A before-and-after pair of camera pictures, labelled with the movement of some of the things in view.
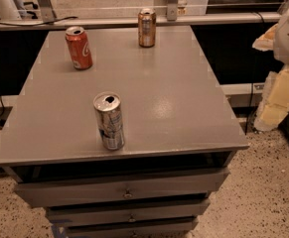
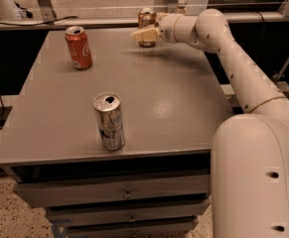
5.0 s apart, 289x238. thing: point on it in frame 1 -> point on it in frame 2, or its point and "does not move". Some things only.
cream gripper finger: x=266 y=41 -> x=150 y=33
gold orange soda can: x=147 y=27 does not move
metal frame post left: x=45 y=2 does not move
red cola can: x=78 y=48 does not move
